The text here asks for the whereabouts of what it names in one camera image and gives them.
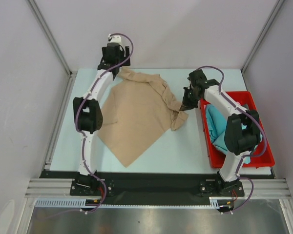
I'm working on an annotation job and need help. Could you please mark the teal t shirt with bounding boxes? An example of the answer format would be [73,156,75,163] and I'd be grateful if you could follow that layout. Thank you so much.
[212,121,252,164]

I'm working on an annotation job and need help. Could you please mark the beige t shirt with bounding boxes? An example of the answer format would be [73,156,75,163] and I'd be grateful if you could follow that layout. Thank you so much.
[98,68,188,167]

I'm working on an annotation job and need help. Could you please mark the white slotted cable duct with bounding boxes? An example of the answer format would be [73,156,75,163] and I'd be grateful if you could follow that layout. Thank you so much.
[35,196,235,208]

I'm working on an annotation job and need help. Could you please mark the right rear aluminium post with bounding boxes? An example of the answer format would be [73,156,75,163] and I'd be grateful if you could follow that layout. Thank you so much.
[241,0,286,74]

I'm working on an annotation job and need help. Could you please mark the aluminium post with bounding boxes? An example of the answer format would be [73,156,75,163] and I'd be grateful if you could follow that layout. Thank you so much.
[25,0,72,77]
[241,0,286,74]

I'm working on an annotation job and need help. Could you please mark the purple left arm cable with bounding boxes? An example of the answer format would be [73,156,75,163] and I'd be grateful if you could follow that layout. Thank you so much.
[74,33,134,215]

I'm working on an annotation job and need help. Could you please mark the light blue t shirt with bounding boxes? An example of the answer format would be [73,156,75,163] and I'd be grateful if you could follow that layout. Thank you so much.
[205,104,227,143]

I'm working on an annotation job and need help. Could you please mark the aluminium frame rail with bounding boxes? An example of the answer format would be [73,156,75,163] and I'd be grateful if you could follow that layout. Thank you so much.
[25,178,292,199]

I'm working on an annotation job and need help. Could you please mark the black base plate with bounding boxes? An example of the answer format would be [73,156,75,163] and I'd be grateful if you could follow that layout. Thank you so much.
[39,170,276,206]

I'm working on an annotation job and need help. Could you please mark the left rear aluminium post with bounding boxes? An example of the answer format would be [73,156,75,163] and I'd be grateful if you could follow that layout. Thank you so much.
[25,0,72,77]

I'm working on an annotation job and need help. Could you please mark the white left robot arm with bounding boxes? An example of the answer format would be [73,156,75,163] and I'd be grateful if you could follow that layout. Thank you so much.
[73,42,130,195]

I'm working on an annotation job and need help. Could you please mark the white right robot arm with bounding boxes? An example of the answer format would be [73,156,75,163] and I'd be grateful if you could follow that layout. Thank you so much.
[180,69,266,195]

